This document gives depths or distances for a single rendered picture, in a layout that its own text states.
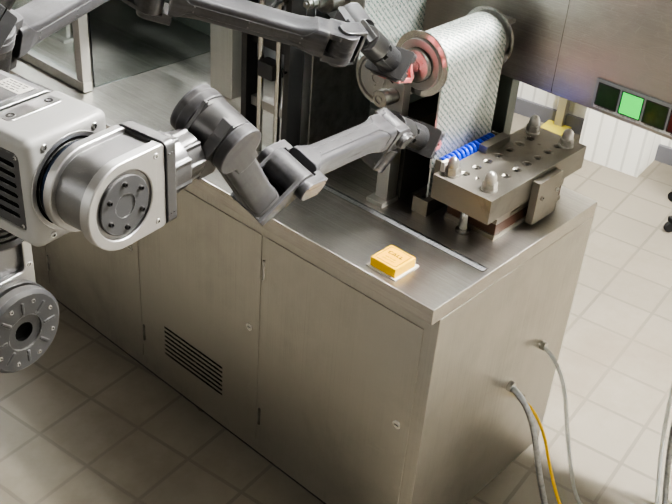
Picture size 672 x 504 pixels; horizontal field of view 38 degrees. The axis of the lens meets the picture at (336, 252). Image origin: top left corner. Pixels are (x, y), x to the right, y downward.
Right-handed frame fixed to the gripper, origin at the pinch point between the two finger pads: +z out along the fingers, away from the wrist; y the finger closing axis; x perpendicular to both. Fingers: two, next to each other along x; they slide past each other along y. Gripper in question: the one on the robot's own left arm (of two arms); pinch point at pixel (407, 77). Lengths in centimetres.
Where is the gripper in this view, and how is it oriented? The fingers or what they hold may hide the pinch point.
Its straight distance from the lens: 217.6
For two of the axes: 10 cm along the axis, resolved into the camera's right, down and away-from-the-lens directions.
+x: 4.7, -8.8, 0.0
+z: 4.8, 2.6, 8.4
